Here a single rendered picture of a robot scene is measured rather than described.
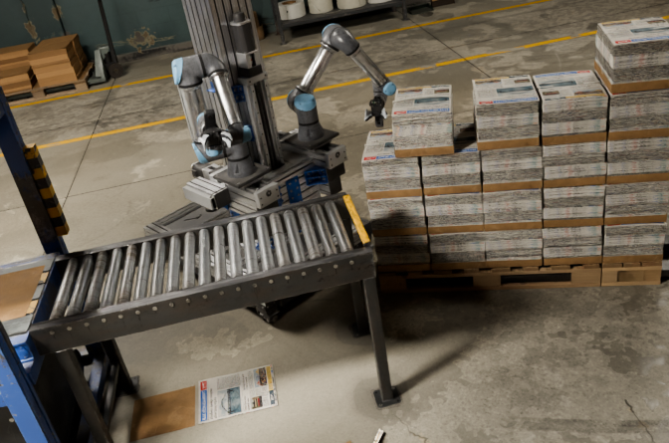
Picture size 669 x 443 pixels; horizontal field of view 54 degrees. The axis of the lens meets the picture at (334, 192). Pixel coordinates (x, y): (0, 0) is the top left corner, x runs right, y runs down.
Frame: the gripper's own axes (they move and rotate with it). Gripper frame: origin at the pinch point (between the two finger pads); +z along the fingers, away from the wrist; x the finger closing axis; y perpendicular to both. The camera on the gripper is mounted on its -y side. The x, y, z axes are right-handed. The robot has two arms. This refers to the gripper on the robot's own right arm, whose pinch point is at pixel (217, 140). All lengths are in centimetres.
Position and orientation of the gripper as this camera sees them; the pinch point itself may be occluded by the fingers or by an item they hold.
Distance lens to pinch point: 274.2
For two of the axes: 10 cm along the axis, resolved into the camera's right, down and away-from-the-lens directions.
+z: 3.3, 4.0, -8.5
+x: -9.4, 1.8, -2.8
